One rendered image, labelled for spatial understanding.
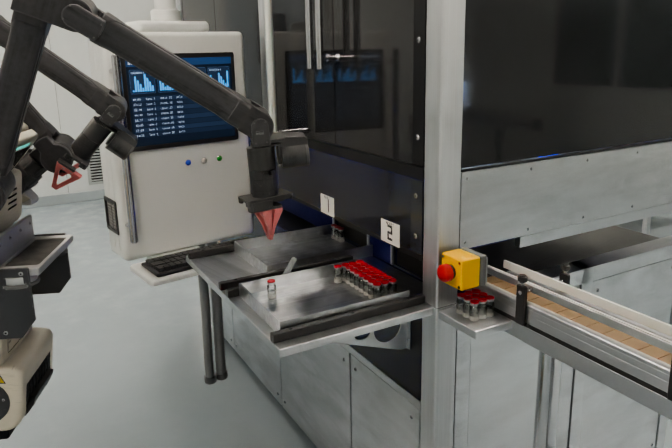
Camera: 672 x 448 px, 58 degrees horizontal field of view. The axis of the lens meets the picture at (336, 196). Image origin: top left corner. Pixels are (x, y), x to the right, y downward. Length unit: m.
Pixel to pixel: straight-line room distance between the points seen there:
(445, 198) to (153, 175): 1.09
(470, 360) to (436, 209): 0.43
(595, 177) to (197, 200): 1.30
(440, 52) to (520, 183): 0.41
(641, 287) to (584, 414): 0.42
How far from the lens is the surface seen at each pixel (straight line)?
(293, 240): 1.98
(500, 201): 1.53
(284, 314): 1.46
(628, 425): 2.29
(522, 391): 1.82
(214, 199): 2.25
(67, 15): 1.18
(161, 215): 2.17
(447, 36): 1.36
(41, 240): 1.67
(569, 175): 1.69
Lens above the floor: 1.49
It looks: 14 degrees down
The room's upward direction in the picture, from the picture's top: 1 degrees counter-clockwise
